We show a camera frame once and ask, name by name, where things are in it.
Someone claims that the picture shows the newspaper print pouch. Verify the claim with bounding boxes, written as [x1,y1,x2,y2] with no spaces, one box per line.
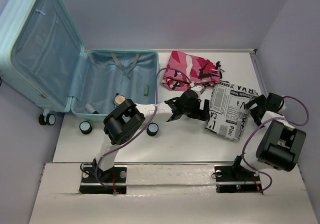
[205,81,258,141]

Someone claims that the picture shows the pink camouflage garment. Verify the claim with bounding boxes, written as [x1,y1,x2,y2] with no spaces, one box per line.
[162,50,223,91]

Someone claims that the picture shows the green lipstick tube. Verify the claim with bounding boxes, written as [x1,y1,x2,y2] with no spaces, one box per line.
[143,85,150,96]

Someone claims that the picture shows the round powder compact jar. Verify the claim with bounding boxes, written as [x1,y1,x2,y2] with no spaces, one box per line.
[114,94,126,106]

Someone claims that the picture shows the light blue hard suitcase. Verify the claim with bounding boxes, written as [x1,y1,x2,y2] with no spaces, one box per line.
[0,0,159,134]

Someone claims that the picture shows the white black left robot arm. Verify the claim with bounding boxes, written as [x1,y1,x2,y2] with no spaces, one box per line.
[92,89,210,181]

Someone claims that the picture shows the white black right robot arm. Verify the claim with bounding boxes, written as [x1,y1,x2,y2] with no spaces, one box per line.
[230,93,310,180]

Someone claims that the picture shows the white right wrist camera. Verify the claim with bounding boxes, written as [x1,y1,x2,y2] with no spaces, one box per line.
[280,96,287,111]

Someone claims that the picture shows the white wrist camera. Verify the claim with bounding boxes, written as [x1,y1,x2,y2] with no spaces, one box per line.
[191,85,206,97]
[280,96,287,111]

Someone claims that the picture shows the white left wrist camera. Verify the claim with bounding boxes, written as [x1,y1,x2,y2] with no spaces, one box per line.
[191,85,206,97]

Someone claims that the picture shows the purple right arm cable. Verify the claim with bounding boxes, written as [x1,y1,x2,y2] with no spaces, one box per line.
[234,95,311,192]

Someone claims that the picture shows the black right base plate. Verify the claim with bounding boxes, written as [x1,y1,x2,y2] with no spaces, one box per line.
[211,165,262,193]

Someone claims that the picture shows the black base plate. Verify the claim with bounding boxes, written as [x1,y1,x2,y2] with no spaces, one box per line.
[211,165,262,193]
[79,163,127,195]

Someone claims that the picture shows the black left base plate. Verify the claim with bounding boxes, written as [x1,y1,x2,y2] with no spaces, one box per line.
[79,163,127,195]

